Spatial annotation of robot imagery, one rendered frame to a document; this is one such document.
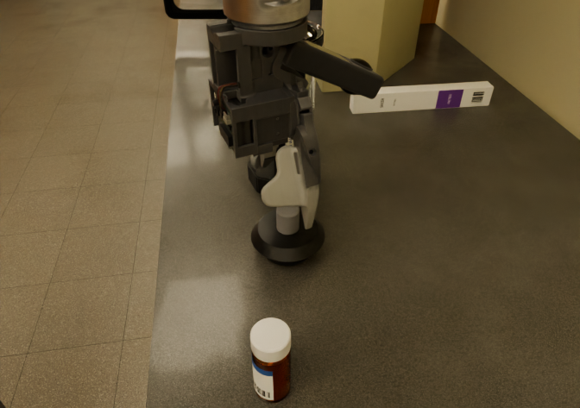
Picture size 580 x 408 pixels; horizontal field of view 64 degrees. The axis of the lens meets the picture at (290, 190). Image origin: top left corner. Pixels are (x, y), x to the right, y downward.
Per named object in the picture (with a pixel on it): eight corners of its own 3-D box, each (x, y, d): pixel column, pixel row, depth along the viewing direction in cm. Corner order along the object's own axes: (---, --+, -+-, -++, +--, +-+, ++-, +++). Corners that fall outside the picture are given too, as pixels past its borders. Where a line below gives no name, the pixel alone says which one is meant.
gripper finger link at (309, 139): (293, 185, 49) (274, 103, 47) (307, 180, 49) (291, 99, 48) (311, 189, 44) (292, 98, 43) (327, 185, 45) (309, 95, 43)
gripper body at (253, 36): (213, 128, 49) (199, 13, 42) (286, 112, 52) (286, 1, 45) (237, 166, 44) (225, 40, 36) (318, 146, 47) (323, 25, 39)
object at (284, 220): (337, 260, 57) (340, 221, 53) (267, 285, 54) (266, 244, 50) (305, 216, 64) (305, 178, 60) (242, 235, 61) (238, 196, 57)
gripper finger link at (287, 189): (266, 241, 48) (246, 153, 46) (318, 224, 50) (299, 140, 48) (276, 247, 45) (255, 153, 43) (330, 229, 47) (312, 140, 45)
